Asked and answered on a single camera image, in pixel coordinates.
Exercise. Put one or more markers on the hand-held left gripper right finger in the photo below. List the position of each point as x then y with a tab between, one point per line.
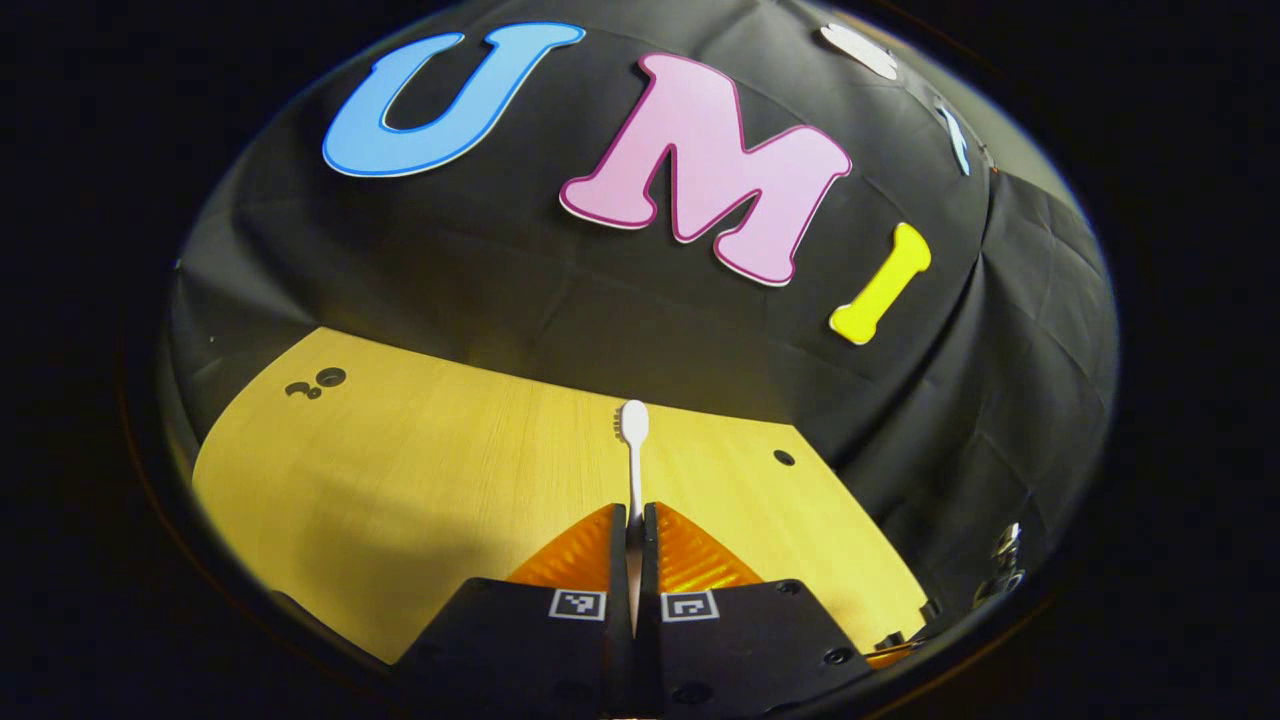
650	640

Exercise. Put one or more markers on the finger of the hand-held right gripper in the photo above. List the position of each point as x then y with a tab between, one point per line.
892	655

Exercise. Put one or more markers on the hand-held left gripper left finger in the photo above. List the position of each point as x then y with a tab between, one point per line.
617	640

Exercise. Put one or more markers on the white toothbrush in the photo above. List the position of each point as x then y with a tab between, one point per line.
635	460

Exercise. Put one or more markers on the wooden desktop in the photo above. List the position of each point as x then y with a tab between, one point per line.
420	480

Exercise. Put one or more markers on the black backdrop cloth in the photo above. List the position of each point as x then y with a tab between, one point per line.
600	300

